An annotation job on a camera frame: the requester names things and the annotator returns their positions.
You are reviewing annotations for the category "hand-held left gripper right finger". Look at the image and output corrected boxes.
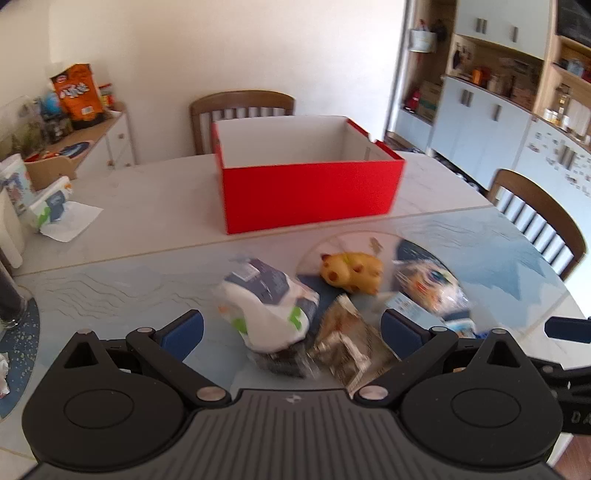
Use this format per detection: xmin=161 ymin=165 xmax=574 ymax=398
xmin=353 ymin=309 xmax=536 ymax=409

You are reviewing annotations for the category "small blue globe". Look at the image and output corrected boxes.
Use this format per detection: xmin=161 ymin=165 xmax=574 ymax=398
xmin=39 ymin=91 xmax=63 ymax=116

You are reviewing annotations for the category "grey wooden wall cabinet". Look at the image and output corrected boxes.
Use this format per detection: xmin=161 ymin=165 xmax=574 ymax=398
xmin=385 ymin=0 xmax=591 ymax=241

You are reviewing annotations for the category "white blue tissue packet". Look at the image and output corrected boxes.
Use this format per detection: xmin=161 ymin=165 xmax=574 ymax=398
xmin=217 ymin=258 xmax=320 ymax=354

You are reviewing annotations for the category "silver foil snack packet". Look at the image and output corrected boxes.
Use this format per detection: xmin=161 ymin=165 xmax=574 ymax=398
xmin=308 ymin=295 xmax=402 ymax=386

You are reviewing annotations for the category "brown wooden chair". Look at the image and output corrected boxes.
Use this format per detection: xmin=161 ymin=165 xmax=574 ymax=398
xmin=189 ymin=90 xmax=296 ymax=155
xmin=487 ymin=168 xmax=587 ymax=280

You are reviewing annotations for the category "clear plastic container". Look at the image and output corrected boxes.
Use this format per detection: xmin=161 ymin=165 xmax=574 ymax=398
xmin=0 ymin=96 xmax=47 ymax=155

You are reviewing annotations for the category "blue printed table mat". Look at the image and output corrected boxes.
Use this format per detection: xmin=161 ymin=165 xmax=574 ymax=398
xmin=14 ymin=205 xmax=573 ymax=416

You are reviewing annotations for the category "dark plastic packet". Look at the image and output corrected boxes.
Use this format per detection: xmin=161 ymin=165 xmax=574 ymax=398
xmin=254 ymin=344 xmax=319 ymax=379

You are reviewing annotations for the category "red cardboard box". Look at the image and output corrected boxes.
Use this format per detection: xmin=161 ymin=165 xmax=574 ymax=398
xmin=211 ymin=116 xmax=406 ymax=235

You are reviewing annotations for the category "dark drinking glass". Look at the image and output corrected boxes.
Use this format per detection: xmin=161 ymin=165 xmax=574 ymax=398
xmin=0 ymin=263 xmax=29 ymax=329

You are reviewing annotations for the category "yellow spotted animal toy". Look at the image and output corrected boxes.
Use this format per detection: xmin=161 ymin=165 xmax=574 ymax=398
xmin=320 ymin=237 xmax=385 ymax=296

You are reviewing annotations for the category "black chalkboard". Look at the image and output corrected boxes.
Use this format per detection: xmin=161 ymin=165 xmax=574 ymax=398
xmin=554 ymin=0 xmax=591 ymax=42

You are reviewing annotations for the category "orange snack bag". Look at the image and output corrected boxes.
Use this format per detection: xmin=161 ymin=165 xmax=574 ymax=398
xmin=50 ymin=64 xmax=106 ymax=130

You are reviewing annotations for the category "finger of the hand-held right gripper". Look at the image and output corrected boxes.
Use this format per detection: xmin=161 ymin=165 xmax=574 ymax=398
xmin=544 ymin=316 xmax=591 ymax=344

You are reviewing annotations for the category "white printed cup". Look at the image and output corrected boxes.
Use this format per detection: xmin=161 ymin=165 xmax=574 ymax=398
xmin=0 ymin=154 xmax=35 ymax=215

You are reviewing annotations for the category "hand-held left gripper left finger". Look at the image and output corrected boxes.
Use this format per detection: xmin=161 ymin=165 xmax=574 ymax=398
xmin=60 ymin=310 xmax=232 ymax=409

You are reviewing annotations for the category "white paper napkin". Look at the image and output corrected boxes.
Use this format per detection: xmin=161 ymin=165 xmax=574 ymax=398
xmin=39 ymin=200 xmax=103 ymax=241

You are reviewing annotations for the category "white green tissue packet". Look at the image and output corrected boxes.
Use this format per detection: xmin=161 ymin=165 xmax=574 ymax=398
xmin=28 ymin=178 xmax=75 ymax=232

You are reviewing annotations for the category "white plastic jug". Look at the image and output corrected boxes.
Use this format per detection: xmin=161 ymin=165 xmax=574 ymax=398
xmin=0 ymin=189 xmax=25 ymax=269

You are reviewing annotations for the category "round blue speckled placemat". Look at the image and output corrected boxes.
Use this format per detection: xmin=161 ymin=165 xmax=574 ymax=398
xmin=0 ymin=295 xmax=41 ymax=418

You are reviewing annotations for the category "white wooden sideboard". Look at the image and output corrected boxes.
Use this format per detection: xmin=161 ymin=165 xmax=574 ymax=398
xmin=18 ymin=104 xmax=137 ymax=178

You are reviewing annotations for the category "round blue coaster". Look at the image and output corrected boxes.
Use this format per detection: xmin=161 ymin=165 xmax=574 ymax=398
xmin=54 ymin=141 xmax=90 ymax=160

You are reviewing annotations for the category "white colourful snack packet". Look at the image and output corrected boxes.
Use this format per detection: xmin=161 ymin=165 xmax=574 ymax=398
xmin=392 ymin=258 xmax=469 ymax=319

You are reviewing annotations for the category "white hanging bag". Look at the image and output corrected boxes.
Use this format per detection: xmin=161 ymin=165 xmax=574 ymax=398
xmin=409 ymin=18 xmax=437 ymax=54

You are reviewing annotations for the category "white table desktop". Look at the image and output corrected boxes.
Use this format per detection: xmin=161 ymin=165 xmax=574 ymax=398
xmin=0 ymin=150 xmax=591 ymax=480

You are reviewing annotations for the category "brown cardboard box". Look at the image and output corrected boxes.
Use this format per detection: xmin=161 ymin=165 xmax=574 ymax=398
xmin=418 ymin=80 xmax=444 ymax=121

